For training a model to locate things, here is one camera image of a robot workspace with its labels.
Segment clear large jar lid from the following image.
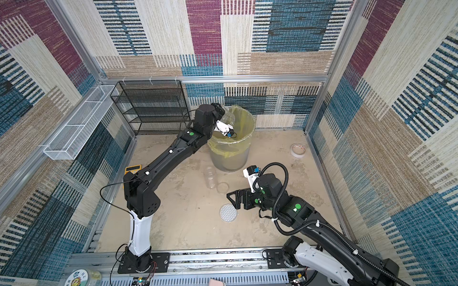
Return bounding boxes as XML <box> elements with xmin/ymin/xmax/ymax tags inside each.
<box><xmin>217</xmin><ymin>182</ymin><xmax>230</xmax><ymax>194</ymax></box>

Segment patterned white jar lid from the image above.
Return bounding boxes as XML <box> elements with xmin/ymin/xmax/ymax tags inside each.
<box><xmin>219</xmin><ymin>204</ymin><xmax>237</xmax><ymax>222</ymax></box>

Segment clear plastic jar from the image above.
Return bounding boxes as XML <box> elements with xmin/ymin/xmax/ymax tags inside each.
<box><xmin>203</xmin><ymin>166</ymin><xmax>218</xmax><ymax>189</ymax></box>

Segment bin with yellow bag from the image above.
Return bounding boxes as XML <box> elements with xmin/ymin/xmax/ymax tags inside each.
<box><xmin>208</xmin><ymin>106</ymin><xmax>256</xmax><ymax>172</ymax></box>

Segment jar with patterned white lid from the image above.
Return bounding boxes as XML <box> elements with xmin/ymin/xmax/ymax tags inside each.
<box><xmin>220</xmin><ymin>107</ymin><xmax>236</xmax><ymax>126</ymax></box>

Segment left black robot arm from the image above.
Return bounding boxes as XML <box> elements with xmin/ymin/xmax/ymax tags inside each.
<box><xmin>118</xmin><ymin>103</ymin><xmax>225</xmax><ymax>274</ymax></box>

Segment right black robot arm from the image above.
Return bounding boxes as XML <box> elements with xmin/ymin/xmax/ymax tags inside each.
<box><xmin>226</xmin><ymin>162</ymin><xmax>406</xmax><ymax>286</ymax></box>

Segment tape roll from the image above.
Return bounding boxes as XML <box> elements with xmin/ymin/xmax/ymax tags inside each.
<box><xmin>290</xmin><ymin>143</ymin><xmax>307</xmax><ymax>158</ymax></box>

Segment yellow calculator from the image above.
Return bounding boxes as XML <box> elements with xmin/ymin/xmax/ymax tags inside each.
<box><xmin>125</xmin><ymin>164</ymin><xmax>142</xmax><ymax>174</ymax></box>

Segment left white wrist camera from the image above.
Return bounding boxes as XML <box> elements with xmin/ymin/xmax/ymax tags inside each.
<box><xmin>214</xmin><ymin>120</ymin><xmax>237</xmax><ymax>138</ymax></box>

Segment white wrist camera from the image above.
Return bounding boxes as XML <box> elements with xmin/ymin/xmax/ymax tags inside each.
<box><xmin>243</xmin><ymin>165</ymin><xmax>260</xmax><ymax>193</ymax></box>
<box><xmin>214</xmin><ymin>120</ymin><xmax>237</xmax><ymax>138</ymax></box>

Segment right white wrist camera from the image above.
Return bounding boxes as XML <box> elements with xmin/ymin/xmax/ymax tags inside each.
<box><xmin>243</xmin><ymin>165</ymin><xmax>260</xmax><ymax>193</ymax></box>

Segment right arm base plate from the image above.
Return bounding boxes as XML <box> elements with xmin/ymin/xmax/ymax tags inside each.
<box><xmin>262</xmin><ymin>249</ymin><xmax>298</xmax><ymax>269</ymax></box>

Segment black wire mesh shelf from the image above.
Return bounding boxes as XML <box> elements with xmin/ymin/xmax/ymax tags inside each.
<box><xmin>110</xmin><ymin>80</ymin><xmax>190</xmax><ymax>135</ymax></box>

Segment aluminium front rail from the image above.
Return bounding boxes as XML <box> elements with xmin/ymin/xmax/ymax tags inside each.
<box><xmin>64</xmin><ymin>246</ymin><xmax>376</xmax><ymax>286</ymax></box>

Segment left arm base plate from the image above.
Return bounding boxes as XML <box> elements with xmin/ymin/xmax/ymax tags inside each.
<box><xmin>117</xmin><ymin>250</ymin><xmax>170</xmax><ymax>274</ymax></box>

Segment white wire mesh basket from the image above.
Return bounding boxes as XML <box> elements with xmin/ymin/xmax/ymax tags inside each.
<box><xmin>44</xmin><ymin>85</ymin><xmax>115</xmax><ymax>160</ymax></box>

